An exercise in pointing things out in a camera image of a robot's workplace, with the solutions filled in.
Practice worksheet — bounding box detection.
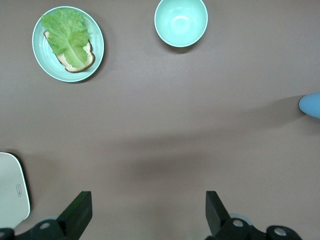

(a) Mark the blue plastic cup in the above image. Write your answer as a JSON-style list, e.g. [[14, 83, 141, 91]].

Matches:
[[298, 91, 320, 119]]

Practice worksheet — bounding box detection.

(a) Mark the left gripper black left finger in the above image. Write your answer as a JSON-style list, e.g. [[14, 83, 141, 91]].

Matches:
[[14, 190, 94, 240]]

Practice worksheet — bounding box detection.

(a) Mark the mint green bowl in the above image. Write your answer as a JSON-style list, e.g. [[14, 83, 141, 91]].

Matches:
[[153, 0, 209, 48]]

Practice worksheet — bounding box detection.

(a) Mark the toasted bread slice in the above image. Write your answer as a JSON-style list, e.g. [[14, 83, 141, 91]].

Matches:
[[43, 29, 97, 74]]

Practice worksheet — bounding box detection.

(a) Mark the green lettuce leaf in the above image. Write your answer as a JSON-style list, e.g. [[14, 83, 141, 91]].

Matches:
[[40, 7, 91, 69]]

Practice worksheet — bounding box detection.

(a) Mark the cream toaster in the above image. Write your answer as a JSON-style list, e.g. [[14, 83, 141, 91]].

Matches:
[[0, 151, 32, 229]]

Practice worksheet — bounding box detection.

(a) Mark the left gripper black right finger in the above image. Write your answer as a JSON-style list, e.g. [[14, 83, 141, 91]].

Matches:
[[205, 190, 302, 240]]

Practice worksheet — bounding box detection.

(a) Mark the mint green plate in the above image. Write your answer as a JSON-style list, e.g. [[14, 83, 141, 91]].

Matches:
[[31, 5, 106, 84]]

